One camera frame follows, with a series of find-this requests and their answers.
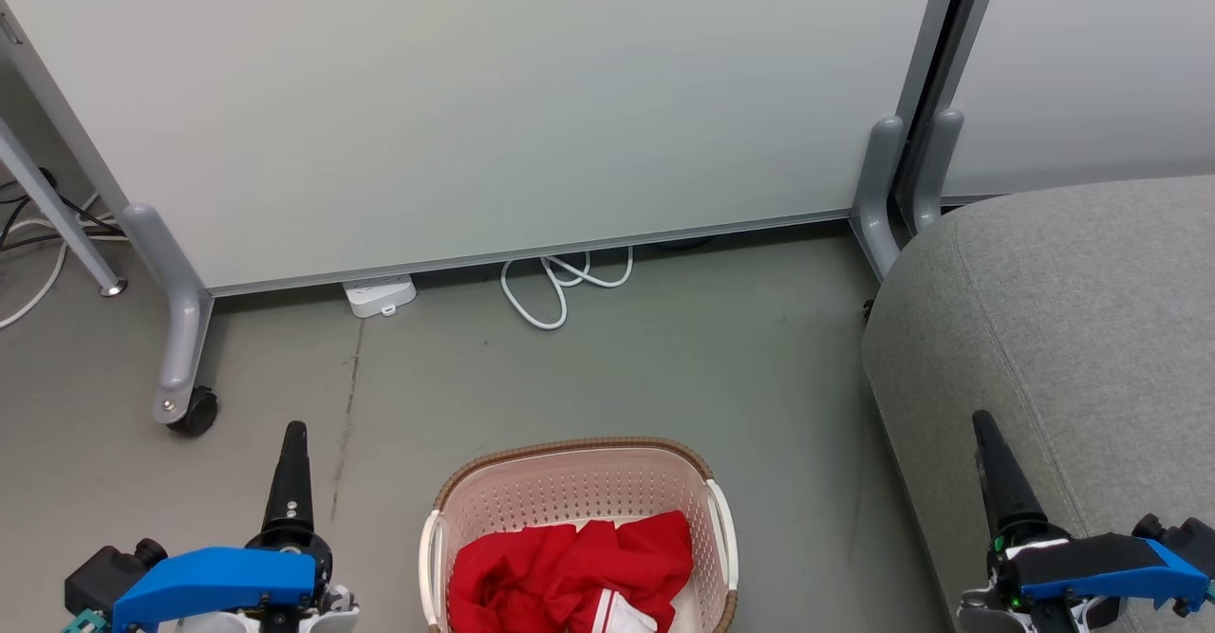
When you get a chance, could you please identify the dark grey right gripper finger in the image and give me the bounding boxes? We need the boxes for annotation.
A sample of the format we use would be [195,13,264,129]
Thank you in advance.
[971,410,1047,535]

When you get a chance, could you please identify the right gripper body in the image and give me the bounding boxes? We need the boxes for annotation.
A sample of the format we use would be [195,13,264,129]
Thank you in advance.
[957,516,1123,633]

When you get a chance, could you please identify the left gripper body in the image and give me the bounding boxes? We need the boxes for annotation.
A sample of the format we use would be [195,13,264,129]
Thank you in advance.
[180,531,363,633]

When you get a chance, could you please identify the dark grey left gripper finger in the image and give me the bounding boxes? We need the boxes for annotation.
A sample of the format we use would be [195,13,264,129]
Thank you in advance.
[261,420,316,532]

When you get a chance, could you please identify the red cloth garment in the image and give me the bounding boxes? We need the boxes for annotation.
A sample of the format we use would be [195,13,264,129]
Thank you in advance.
[448,510,695,633]

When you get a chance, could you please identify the grey fabric sofa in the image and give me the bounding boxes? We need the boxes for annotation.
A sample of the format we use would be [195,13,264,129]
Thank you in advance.
[861,175,1215,633]

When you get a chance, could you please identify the black caster wheel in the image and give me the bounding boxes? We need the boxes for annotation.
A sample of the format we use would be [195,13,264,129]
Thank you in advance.
[168,386,220,438]

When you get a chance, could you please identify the grey partition leg with caster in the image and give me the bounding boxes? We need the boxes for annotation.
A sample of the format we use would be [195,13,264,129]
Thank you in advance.
[121,202,215,425]

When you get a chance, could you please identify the white power strip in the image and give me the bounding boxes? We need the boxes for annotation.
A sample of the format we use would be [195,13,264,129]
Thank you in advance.
[343,274,418,319]

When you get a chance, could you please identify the beige plastic laundry basket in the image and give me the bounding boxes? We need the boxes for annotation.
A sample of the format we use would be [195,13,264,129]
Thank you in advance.
[419,437,739,633]

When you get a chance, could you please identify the grey curved partition leg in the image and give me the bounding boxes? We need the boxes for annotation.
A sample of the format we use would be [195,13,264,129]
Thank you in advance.
[849,116,907,282]
[909,108,965,236]

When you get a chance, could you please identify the grey metal slanted leg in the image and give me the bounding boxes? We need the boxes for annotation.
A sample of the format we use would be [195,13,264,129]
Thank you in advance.
[0,117,129,298]

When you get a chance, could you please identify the narrow white partition panel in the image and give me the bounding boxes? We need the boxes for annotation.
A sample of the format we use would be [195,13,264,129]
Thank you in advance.
[940,0,1215,205]

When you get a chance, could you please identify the large white partition panel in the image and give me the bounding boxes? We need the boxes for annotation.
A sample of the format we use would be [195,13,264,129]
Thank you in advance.
[0,0,967,295]

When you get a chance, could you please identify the white floor cable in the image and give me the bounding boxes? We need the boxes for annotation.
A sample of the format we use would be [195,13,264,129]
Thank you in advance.
[0,192,103,331]

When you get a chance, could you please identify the white looped power cable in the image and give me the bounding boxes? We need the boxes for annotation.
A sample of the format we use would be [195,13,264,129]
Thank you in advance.
[499,246,635,331]

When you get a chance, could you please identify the black floor cables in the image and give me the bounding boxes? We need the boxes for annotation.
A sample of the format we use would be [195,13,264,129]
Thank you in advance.
[0,168,126,254]

